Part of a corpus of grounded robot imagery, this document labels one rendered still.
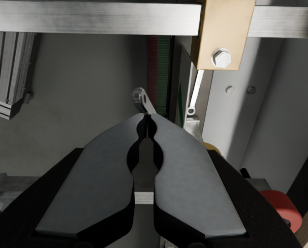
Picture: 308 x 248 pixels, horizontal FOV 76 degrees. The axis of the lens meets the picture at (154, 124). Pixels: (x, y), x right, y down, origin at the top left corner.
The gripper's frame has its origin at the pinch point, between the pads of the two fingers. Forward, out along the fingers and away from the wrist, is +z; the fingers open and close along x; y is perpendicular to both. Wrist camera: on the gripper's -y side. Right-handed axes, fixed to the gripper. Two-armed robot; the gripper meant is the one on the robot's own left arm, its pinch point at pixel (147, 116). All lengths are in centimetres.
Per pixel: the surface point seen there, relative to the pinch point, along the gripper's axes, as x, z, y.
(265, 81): 26.8, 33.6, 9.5
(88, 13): -6.5, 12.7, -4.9
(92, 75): -33, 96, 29
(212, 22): 6.3, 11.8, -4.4
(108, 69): -23, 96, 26
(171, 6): 2.1, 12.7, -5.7
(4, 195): -22.6, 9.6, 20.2
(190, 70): 5.3, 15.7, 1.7
